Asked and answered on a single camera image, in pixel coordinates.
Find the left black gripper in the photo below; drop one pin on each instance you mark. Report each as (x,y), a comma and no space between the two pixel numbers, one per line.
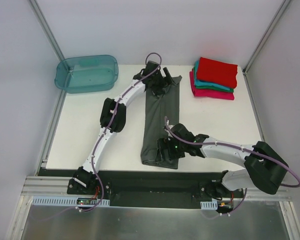
(161,81)

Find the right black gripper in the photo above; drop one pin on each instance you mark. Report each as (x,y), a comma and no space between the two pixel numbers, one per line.
(162,150)

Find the grey t shirt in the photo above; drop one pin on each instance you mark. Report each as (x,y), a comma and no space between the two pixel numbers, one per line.
(156,109)

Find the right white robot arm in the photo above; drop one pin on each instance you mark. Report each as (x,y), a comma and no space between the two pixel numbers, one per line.
(261,166)

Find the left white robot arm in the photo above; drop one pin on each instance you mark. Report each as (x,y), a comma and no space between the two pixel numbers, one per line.
(114,114)

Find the teal folded t shirt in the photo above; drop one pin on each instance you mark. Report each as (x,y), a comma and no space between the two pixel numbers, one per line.
(200,83)

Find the green folded t shirt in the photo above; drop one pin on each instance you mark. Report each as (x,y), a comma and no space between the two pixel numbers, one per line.
(229,90)

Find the pink folded t shirt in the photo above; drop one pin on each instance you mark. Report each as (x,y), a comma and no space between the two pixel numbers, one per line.
(208,93)

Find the red folded t shirt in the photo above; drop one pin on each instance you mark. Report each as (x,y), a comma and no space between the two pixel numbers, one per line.
(217,72)

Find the teal plastic bin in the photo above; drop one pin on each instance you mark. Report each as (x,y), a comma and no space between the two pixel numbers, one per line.
(87,74)

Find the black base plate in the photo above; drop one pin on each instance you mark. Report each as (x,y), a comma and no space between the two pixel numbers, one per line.
(148,189)

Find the right white cable duct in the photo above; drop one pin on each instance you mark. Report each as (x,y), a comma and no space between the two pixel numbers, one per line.
(209,205)

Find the white cable duct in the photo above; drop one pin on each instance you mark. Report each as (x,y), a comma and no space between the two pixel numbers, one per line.
(59,201)
(209,205)

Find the right aluminium frame post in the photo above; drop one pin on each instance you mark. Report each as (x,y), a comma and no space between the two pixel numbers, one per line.
(284,6)

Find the aluminium frame post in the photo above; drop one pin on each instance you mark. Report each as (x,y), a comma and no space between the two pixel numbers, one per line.
(284,6)
(46,28)

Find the left white cable duct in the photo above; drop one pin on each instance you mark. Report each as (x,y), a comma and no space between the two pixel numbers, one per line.
(59,201)

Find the left aluminium frame post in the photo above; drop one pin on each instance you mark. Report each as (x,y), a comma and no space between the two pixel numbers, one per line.
(46,28)

